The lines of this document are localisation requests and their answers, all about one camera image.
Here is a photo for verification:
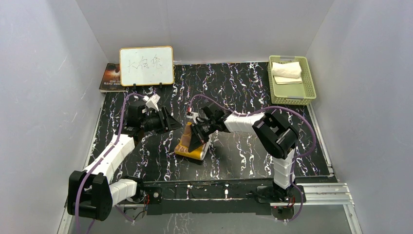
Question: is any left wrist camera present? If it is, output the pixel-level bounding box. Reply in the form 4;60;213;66
143;94;160;112

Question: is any yellow brown towel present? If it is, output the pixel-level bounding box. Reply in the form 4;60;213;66
174;121;212;161

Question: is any dark book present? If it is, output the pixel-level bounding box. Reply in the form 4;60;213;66
99;63;126;93

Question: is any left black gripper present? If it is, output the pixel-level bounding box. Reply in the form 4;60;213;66
141;107;182;135

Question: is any green plastic basket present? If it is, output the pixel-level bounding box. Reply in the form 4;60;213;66
267;55;317;105

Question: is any white towel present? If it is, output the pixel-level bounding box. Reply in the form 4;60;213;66
271;62;302;85

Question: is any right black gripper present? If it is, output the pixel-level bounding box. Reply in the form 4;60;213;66
188;117;217;152

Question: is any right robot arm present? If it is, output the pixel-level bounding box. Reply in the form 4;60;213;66
188;104;298;202

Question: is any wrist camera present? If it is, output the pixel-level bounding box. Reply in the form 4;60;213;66
186;112;199;123
143;94;160;112

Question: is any whiteboard with yellow frame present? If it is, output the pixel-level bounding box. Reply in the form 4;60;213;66
119;46;174;87

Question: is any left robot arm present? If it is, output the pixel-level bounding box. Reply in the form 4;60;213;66
67;103;182;221

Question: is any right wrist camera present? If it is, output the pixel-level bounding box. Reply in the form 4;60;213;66
186;112;199;123

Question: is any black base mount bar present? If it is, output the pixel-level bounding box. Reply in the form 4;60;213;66
113;177;307;220

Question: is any aluminium rail frame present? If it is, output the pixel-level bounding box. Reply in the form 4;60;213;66
56;182;364;234

